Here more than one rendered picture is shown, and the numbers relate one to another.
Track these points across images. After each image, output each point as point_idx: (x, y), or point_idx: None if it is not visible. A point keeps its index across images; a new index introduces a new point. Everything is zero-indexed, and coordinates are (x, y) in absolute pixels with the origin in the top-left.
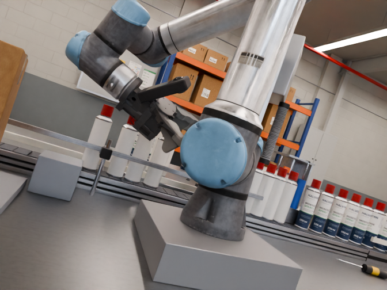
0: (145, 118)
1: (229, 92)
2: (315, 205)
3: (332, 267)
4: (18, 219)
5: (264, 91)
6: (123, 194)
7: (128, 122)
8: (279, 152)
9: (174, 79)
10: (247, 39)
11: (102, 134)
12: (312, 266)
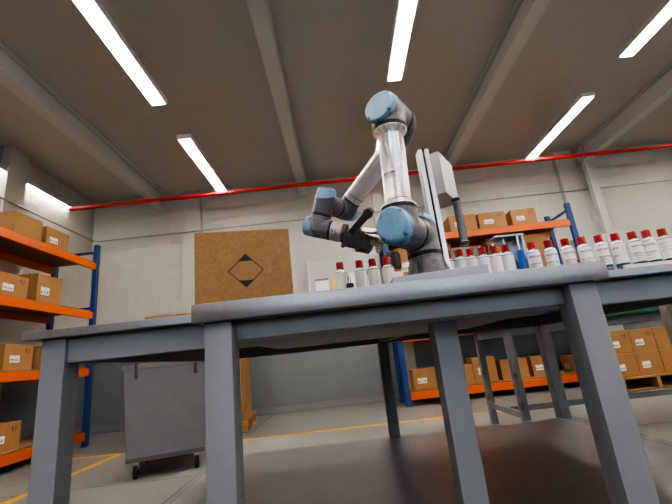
0: (359, 241)
1: (387, 195)
2: (541, 262)
3: None
4: None
5: (404, 184)
6: None
7: (356, 266)
8: (487, 241)
9: (363, 211)
10: (383, 167)
11: (343, 281)
12: None
